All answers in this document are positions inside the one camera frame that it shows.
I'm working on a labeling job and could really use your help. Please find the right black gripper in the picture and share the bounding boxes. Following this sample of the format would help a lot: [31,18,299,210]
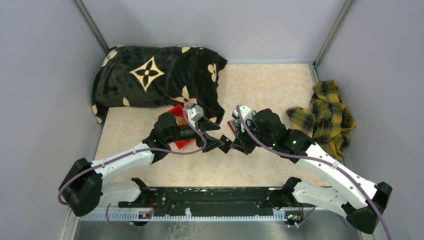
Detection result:
[231,119,275,155]

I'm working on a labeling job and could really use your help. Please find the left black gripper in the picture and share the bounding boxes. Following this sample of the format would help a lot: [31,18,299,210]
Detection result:
[166,115,225,152]

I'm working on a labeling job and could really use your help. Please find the black credit card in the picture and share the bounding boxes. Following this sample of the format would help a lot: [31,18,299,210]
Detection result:
[218,135,233,154]

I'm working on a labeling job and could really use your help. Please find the red plastic bin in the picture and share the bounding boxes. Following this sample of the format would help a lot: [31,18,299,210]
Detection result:
[154,104,196,150]

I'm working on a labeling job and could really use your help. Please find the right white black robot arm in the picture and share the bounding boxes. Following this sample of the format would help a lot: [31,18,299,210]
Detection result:
[232,105,393,239]

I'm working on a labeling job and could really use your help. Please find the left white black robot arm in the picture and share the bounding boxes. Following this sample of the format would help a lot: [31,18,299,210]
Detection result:
[57,112,225,217]

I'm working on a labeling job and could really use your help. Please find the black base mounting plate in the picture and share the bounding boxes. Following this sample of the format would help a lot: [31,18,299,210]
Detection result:
[118,187,302,217]

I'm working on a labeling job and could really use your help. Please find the black floral pillow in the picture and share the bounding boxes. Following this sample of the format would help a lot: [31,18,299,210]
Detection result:
[91,45,227,124]

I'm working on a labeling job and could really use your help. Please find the yellow plaid cloth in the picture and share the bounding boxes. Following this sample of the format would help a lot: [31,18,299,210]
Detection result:
[285,80,357,162]

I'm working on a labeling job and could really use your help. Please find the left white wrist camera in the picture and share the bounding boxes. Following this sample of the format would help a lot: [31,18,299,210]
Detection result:
[182,103,204,130]

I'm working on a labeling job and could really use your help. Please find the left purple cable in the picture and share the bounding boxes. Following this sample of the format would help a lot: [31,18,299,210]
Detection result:
[57,104,208,230]

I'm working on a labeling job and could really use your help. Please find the purple cable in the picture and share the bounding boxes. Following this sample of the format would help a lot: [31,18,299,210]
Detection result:
[235,105,394,240]
[57,104,208,230]

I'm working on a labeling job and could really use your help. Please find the aluminium frame rail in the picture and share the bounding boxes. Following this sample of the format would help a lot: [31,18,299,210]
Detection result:
[71,187,369,222]

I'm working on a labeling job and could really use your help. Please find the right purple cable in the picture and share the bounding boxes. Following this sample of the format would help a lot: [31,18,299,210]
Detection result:
[235,105,394,240]

